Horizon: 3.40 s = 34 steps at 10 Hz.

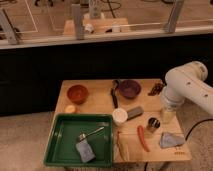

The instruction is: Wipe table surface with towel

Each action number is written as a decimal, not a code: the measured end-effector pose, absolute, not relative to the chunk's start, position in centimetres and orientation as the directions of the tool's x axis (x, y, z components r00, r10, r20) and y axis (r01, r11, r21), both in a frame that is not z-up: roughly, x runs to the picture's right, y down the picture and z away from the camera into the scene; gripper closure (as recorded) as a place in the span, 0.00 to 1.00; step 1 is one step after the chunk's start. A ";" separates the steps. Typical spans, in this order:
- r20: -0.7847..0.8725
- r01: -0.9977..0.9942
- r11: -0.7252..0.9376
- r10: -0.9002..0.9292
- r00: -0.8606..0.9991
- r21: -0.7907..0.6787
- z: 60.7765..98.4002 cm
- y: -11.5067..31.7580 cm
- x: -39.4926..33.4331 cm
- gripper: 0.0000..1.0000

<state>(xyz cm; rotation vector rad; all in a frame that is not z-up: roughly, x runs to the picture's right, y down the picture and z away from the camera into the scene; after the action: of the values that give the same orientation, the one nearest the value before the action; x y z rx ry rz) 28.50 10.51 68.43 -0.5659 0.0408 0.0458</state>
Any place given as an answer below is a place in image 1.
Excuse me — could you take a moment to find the blue-grey towel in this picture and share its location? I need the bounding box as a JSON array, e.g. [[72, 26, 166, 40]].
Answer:
[[159, 132, 185, 149]]

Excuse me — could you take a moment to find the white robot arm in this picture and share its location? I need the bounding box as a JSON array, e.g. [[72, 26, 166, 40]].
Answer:
[[160, 61, 213, 124]]

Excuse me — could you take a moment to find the black brush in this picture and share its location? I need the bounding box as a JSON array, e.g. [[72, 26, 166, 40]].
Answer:
[[110, 80, 119, 109]]

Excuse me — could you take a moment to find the purple bowl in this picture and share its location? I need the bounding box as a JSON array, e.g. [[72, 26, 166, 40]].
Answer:
[[118, 80, 141, 99]]

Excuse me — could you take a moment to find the orange bowl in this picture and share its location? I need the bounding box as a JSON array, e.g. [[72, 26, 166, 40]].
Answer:
[[67, 85, 89, 104]]

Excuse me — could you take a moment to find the white cup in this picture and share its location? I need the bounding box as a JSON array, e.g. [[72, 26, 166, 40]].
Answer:
[[112, 108, 128, 126]]

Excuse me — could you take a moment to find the grey block eraser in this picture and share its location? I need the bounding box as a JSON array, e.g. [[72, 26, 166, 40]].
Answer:
[[127, 106, 144, 120]]

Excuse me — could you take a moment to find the small yellow round object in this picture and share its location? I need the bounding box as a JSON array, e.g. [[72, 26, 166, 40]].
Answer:
[[65, 105, 77, 114]]

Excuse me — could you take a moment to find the dark grape bunch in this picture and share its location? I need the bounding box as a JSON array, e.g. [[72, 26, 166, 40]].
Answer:
[[148, 83, 164, 96]]

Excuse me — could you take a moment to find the metal spoon in tray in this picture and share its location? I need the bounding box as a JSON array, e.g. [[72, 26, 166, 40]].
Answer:
[[77, 127, 104, 141]]

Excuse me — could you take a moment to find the red chili pepper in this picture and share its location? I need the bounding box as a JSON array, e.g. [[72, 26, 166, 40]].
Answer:
[[137, 125, 150, 152]]

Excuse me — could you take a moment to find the metal can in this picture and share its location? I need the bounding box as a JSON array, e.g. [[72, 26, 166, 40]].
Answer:
[[147, 117, 161, 133]]

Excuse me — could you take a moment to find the wooden table in background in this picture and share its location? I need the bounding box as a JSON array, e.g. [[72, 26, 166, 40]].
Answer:
[[63, 18, 131, 35]]

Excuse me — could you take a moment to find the yellow-green banana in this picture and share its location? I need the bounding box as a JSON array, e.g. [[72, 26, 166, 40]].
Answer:
[[117, 132, 129, 162]]

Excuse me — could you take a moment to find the blue sponge in tray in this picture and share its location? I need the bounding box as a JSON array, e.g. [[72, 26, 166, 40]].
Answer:
[[76, 139, 95, 163]]

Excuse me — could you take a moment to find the green plastic tray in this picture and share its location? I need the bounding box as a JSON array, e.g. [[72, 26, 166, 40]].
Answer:
[[44, 114, 113, 167]]

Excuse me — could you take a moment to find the grey metal post middle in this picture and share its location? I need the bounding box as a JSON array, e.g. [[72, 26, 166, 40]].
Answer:
[[71, 4, 84, 40]]

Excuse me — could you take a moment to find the grey metal post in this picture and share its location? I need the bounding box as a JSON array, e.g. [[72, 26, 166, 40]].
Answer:
[[0, 8, 19, 45], [164, 0, 184, 33], [71, 4, 84, 40]]

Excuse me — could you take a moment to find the black cable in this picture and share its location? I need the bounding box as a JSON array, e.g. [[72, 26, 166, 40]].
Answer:
[[185, 118, 213, 141]]

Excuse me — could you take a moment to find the grey metal post right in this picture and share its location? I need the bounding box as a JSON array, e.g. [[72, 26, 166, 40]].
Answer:
[[164, 0, 184, 33]]

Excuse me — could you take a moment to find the grey metal post left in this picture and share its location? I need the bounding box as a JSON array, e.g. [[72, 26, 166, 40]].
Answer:
[[0, 8, 19, 45]]

